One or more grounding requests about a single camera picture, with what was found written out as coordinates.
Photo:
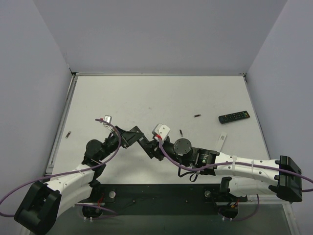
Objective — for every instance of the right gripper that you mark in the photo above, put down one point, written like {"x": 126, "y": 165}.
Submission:
{"x": 155, "y": 149}

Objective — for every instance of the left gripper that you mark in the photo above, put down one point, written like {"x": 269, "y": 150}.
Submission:
{"x": 125, "y": 139}

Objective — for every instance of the white remote control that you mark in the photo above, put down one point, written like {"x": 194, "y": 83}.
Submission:
{"x": 220, "y": 141}

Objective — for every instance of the slim black remote control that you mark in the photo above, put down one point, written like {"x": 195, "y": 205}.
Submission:
{"x": 142, "y": 141}

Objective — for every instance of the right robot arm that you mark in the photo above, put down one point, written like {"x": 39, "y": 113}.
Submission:
{"x": 240, "y": 176}

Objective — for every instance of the wide black remote control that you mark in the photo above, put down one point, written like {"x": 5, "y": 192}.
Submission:
{"x": 229, "y": 118}

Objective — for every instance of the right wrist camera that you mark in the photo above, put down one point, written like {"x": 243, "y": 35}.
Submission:
{"x": 161, "y": 132}

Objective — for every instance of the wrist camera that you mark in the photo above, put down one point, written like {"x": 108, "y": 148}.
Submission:
{"x": 107, "y": 120}
{"x": 161, "y": 132}

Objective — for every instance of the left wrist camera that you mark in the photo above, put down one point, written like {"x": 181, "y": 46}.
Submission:
{"x": 107, "y": 120}

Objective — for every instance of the aluminium frame rail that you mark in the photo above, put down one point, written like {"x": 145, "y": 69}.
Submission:
{"x": 269, "y": 198}

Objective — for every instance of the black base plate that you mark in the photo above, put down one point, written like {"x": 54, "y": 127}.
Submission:
{"x": 161, "y": 207}

